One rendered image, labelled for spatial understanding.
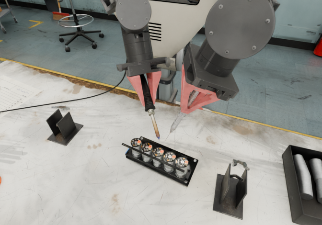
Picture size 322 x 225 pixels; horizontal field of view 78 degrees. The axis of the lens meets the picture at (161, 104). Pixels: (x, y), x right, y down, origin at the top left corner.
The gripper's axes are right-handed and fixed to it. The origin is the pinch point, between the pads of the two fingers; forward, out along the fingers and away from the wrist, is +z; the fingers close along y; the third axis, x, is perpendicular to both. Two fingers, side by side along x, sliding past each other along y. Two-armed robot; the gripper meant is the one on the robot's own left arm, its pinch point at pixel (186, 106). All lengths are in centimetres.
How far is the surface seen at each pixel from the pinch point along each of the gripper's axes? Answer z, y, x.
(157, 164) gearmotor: 16.3, 2.1, 0.6
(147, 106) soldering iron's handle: 8.1, -6.1, -5.0
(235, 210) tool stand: 13.4, 10.5, 16.2
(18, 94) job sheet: 36, -25, -43
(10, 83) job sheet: 38, -31, -48
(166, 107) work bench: 18.4, -19.4, 3.5
